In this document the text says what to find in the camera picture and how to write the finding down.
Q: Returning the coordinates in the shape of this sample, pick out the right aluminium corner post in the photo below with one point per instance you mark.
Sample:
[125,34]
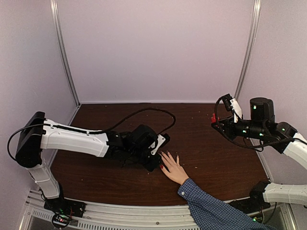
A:
[255,19]

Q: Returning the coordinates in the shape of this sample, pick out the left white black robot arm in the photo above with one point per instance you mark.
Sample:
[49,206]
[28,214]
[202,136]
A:
[140,145]

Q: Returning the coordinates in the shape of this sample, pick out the aluminium corner post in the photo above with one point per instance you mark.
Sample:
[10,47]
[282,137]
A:
[255,19]
[63,53]

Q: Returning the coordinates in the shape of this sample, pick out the round green circuit board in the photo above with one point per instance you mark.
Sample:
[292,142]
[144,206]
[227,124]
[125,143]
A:
[60,221]

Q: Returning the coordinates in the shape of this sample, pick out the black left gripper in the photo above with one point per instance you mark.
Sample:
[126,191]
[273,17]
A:
[150,166]

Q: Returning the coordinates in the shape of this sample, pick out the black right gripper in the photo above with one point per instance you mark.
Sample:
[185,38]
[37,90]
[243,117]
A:
[228,127]

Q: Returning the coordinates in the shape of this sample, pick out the pale hand with long nails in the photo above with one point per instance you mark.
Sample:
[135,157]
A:
[172,169]

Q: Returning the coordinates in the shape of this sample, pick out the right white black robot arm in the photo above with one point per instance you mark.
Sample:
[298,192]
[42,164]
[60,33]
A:
[260,131]

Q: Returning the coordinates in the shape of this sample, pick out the left aluminium corner post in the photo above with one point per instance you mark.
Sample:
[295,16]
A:
[63,53]

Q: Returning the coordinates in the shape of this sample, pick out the blue checked shirt forearm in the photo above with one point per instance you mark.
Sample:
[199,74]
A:
[210,213]

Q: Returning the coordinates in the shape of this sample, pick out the red nail polish bottle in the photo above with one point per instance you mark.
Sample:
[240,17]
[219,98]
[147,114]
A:
[214,118]

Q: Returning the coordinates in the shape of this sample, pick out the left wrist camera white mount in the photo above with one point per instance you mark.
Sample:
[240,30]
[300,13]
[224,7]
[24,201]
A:
[162,139]

